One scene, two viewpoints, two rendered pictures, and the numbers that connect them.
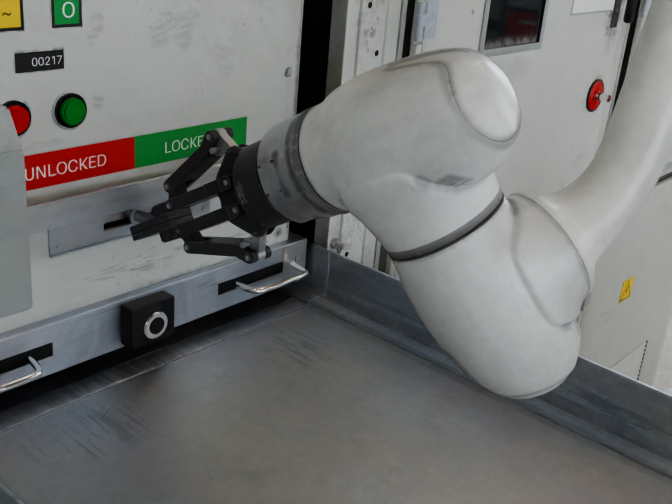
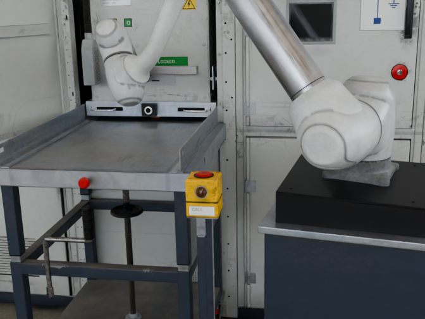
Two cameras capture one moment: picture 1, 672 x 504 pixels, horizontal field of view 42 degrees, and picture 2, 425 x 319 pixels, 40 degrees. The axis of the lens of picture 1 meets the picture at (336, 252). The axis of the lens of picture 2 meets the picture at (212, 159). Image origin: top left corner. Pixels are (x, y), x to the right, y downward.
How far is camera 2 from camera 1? 195 cm
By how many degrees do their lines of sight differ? 57
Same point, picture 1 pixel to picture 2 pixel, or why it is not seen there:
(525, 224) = (118, 58)
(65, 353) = (126, 111)
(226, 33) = (178, 31)
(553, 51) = (348, 46)
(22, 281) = (92, 78)
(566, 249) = (122, 64)
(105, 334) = (138, 110)
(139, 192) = not seen: hidden behind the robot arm
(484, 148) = (98, 37)
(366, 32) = (224, 31)
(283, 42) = (200, 35)
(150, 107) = not seen: hidden behind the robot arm
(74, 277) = not seen: hidden behind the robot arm
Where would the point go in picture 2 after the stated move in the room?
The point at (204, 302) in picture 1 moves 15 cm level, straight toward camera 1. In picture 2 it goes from (172, 112) to (140, 117)
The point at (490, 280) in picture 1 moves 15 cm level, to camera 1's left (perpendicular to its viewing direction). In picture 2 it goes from (107, 69) to (92, 66)
